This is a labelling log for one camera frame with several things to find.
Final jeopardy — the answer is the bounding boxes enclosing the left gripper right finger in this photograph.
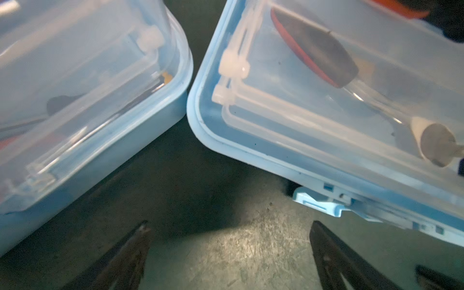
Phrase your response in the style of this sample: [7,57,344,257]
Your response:
[309,221,400,290]

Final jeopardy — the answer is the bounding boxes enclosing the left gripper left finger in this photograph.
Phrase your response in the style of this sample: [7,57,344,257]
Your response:
[62,221,151,290]

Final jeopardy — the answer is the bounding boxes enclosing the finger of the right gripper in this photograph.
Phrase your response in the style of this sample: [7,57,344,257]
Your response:
[415,265,464,290]

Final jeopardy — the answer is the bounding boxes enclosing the blue clear toolbox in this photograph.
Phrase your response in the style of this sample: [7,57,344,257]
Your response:
[1,0,193,254]
[187,1,464,246]

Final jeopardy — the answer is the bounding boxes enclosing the orange black screwdriver in lid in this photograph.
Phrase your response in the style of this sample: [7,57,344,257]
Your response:
[366,0,431,19]

